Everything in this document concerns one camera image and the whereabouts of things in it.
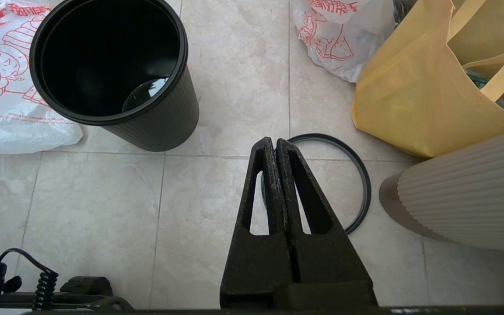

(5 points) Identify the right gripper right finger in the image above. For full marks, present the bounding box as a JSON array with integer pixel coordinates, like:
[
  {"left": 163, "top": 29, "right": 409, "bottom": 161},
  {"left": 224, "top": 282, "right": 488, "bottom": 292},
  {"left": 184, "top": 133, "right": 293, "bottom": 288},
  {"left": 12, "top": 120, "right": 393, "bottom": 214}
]
[{"left": 276, "top": 138, "right": 374, "bottom": 284}]

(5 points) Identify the grey ribbed cylinder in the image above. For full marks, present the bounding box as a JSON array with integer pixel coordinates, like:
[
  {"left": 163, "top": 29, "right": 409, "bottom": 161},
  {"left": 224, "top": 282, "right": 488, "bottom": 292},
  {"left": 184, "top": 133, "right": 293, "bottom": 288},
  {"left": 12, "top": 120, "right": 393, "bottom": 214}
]
[{"left": 379, "top": 125, "right": 504, "bottom": 254}]

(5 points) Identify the used white red-print trash bag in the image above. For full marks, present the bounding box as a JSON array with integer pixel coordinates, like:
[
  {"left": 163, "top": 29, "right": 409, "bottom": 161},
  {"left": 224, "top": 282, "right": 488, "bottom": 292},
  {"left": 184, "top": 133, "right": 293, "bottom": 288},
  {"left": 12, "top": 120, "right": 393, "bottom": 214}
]
[{"left": 291, "top": 0, "right": 397, "bottom": 84}]

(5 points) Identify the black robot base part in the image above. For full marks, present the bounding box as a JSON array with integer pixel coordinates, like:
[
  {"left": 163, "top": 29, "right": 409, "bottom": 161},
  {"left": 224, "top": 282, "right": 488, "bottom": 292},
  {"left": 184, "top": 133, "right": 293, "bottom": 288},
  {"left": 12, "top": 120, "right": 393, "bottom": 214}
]
[{"left": 59, "top": 276, "right": 134, "bottom": 312}]

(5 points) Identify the white paper scrap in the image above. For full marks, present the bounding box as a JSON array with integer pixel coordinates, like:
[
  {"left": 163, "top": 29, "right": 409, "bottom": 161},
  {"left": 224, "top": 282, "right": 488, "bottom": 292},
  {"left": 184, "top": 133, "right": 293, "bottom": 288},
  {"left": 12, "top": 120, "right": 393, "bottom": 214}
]
[{"left": 147, "top": 78, "right": 169, "bottom": 99}]

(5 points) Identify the flat white cartoon-print plastic bag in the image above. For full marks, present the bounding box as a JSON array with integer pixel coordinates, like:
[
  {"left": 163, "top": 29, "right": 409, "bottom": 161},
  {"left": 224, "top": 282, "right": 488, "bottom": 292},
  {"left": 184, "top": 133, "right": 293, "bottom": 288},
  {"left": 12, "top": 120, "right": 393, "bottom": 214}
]
[{"left": 0, "top": 0, "right": 84, "bottom": 154}]

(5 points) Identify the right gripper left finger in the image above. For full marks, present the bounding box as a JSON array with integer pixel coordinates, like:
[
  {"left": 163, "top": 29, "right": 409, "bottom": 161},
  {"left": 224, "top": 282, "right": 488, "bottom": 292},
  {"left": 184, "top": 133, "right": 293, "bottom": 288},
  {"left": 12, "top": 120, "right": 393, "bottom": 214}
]
[{"left": 220, "top": 137, "right": 299, "bottom": 294}]

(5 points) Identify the black bin retaining ring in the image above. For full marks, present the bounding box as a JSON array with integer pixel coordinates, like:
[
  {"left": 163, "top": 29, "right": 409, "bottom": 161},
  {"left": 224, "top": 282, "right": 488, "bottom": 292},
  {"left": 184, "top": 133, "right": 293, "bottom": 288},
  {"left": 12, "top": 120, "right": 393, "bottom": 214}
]
[{"left": 261, "top": 133, "right": 372, "bottom": 235}]

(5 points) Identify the teal patterned item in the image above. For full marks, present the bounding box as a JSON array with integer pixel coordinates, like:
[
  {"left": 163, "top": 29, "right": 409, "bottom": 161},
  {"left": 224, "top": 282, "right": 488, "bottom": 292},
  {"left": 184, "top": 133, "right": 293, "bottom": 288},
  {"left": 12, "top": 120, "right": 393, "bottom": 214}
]
[{"left": 464, "top": 66, "right": 504, "bottom": 115}]

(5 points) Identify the yellow fabric tote bag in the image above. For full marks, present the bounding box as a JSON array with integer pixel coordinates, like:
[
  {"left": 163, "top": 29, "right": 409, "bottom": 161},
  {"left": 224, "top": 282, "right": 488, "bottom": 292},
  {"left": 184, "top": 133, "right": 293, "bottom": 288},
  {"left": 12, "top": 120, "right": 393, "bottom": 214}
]
[{"left": 350, "top": 0, "right": 504, "bottom": 159}]

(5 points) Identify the black round trash bin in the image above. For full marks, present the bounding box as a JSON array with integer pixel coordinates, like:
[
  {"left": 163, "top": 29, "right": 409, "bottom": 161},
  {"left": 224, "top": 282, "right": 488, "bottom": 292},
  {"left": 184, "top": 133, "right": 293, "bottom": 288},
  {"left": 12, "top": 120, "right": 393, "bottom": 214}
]
[{"left": 29, "top": 0, "right": 200, "bottom": 152}]

